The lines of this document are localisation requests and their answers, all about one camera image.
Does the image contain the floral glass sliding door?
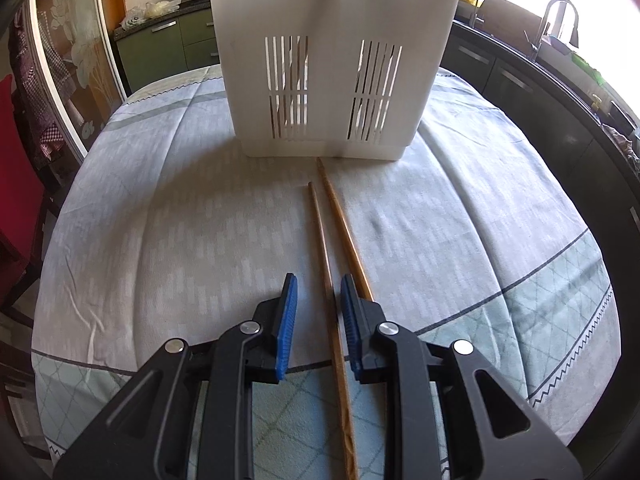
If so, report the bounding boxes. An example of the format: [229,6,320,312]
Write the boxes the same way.
[27,0,129,162]

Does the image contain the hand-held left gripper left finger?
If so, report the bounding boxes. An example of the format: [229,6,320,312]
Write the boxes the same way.
[52,272,299,480]

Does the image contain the brown cutting board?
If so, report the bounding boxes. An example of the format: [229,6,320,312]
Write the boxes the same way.
[477,0,544,42]

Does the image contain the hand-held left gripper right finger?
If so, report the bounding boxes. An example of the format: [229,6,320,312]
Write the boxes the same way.
[339,274,583,480]

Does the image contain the tall steel faucet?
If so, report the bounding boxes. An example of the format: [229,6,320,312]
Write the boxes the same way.
[529,0,581,62]

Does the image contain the green lower cabinets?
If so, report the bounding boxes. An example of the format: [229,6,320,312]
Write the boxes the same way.
[113,0,224,94]

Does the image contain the red chair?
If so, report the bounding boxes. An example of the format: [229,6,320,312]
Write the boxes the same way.
[0,74,52,312]

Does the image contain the checkered apron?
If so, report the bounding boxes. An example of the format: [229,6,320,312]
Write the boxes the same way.
[7,7,69,162]

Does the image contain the white slotted utensil holder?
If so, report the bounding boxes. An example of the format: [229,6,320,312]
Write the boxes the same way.
[206,0,469,162]

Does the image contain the dark brown single chopstick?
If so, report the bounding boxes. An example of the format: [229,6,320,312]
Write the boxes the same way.
[307,181,357,480]

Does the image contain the crumpled rag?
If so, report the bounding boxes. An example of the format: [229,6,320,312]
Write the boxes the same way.
[602,124,640,172]

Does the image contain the clear plastic bags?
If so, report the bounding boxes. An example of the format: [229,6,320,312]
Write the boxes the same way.
[122,0,184,31]

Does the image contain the pale patterned tablecloth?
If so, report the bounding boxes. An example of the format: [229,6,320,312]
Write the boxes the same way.
[31,62,621,480]

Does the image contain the light brown single chopstick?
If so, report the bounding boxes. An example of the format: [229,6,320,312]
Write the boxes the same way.
[316,156,375,304]

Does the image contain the green plastic container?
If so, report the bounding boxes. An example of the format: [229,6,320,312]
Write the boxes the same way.
[570,52,607,82]

